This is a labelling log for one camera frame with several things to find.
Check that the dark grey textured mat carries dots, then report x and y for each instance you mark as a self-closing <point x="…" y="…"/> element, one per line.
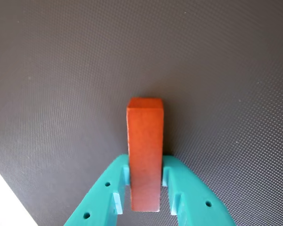
<point x="61" y="82"/>

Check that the red wooden block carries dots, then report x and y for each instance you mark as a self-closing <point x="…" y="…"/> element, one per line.
<point x="145" y="153"/>

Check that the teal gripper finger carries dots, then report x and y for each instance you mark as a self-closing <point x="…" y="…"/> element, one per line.
<point x="195" y="200"/>
<point x="101" y="197"/>

